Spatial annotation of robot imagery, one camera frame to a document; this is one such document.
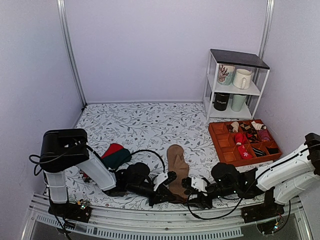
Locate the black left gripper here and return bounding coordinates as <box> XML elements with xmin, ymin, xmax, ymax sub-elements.
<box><xmin>127</xmin><ymin>183</ymin><xmax>176</xmax><ymax>208</ymax></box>

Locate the tan ribbed sock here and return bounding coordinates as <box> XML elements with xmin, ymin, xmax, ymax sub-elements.
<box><xmin>166</xmin><ymin>144</ymin><xmax>190</xmax><ymax>203</ymax></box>

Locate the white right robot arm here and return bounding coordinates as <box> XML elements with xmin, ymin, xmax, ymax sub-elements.
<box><xmin>181</xmin><ymin>133</ymin><xmax>320</xmax><ymax>218</ymax></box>

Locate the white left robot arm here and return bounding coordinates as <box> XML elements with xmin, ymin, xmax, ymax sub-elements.
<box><xmin>39</xmin><ymin>128</ymin><xmax>178</xmax><ymax>217</ymax></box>

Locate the red and green sock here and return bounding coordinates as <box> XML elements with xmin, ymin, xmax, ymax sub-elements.
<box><xmin>77</xmin><ymin>143</ymin><xmax>132</xmax><ymax>189</ymax></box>

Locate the red snowflake sock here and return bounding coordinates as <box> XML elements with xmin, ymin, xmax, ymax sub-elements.
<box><xmin>237</xmin><ymin>145</ymin><xmax>253</xmax><ymax>160</ymax></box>

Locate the orange wooden divider tray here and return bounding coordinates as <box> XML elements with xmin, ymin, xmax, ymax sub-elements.
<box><xmin>208</xmin><ymin>119</ymin><xmax>282</xmax><ymax>167</ymax></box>

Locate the red rolled sock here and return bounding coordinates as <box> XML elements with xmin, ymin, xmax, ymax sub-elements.
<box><xmin>234</xmin><ymin>132</ymin><xmax>248</xmax><ymax>146</ymax></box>

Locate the black striped sock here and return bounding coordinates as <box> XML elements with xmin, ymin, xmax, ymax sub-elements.
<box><xmin>252</xmin><ymin>147</ymin><xmax>267</xmax><ymax>157</ymax></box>

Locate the beige patterned sock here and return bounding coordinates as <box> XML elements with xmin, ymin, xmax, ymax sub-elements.
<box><xmin>226</xmin><ymin>121</ymin><xmax>240</xmax><ymax>133</ymax></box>

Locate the brown argyle sock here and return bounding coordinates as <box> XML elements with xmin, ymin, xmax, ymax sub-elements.
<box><xmin>239</xmin><ymin>121</ymin><xmax>260</xmax><ymax>144</ymax></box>

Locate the black folded sock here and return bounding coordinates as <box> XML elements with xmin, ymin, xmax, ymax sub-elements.
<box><xmin>266</xmin><ymin>147</ymin><xmax>280</xmax><ymax>155</ymax></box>

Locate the purple rolled sock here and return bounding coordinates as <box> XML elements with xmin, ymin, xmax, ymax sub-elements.
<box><xmin>257</xmin><ymin>129</ymin><xmax>272</xmax><ymax>142</ymax></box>

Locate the black mug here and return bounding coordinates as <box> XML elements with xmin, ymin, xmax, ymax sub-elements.
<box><xmin>213</xmin><ymin>92</ymin><xmax>230</xmax><ymax>111</ymax></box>

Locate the pale green cup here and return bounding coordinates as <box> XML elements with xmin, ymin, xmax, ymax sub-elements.
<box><xmin>231</xmin><ymin>94</ymin><xmax>247</xmax><ymax>112</ymax></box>

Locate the white metal shelf rack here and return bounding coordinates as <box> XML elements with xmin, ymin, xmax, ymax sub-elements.
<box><xmin>203</xmin><ymin>49</ymin><xmax>270</xmax><ymax>120</ymax></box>

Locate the white ceramic mug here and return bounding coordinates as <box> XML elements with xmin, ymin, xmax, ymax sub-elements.
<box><xmin>232</xmin><ymin>68</ymin><xmax>252</xmax><ymax>90</ymax></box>

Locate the coral pattern mug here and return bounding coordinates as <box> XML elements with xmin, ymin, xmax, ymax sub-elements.
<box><xmin>217</xmin><ymin>63</ymin><xmax>236</xmax><ymax>86</ymax></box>

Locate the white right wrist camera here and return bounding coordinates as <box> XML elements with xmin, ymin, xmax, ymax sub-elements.
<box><xmin>191</xmin><ymin>176</ymin><xmax>208</xmax><ymax>194</ymax></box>

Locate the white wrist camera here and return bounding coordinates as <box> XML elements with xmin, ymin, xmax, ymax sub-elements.
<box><xmin>191</xmin><ymin>176</ymin><xmax>208</xmax><ymax>194</ymax></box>
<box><xmin>152</xmin><ymin>172</ymin><xmax>168</xmax><ymax>192</ymax></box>

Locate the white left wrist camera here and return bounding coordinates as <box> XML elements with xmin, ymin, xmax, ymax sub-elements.
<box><xmin>152</xmin><ymin>172</ymin><xmax>168</xmax><ymax>192</ymax></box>

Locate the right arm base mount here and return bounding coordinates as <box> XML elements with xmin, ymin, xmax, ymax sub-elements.
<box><xmin>241</xmin><ymin>191</ymin><xmax>285</xmax><ymax>223</ymax></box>

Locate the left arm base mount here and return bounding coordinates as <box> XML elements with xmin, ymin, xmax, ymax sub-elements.
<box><xmin>48</xmin><ymin>195</ymin><xmax>92</xmax><ymax>223</ymax></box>

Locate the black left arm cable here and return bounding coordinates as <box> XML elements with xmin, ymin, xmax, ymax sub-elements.
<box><xmin>28</xmin><ymin>149</ymin><xmax>166</xmax><ymax>177</ymax></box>

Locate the aluminium front rail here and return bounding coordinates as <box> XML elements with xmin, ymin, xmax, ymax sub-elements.
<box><xmin>21</xmin><ymin>193</ymin><xmax>313</xmax><ymax>240</ymax></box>

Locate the right aluminium corner post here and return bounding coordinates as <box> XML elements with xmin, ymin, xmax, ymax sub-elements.
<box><xmin>258</xmin><ymin>0</ymin><xmax>275</xmax><ymax>59</ymax></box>

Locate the aluminium corner post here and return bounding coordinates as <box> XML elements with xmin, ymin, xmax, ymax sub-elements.
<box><xmin>56</xmin><ymin>0</ymin><xmax>88</xmax><ymax>109</ymax></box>
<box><xmin>258</xmin><ymin>0</ymin><xmax>275</xmax><ymax>59</ymax></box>

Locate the left aluminium corner post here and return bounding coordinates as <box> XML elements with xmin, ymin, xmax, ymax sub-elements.
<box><xmin>56</xmin><ymin>0</ymin><xmax>88</xmax><ymax>109</ymax></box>

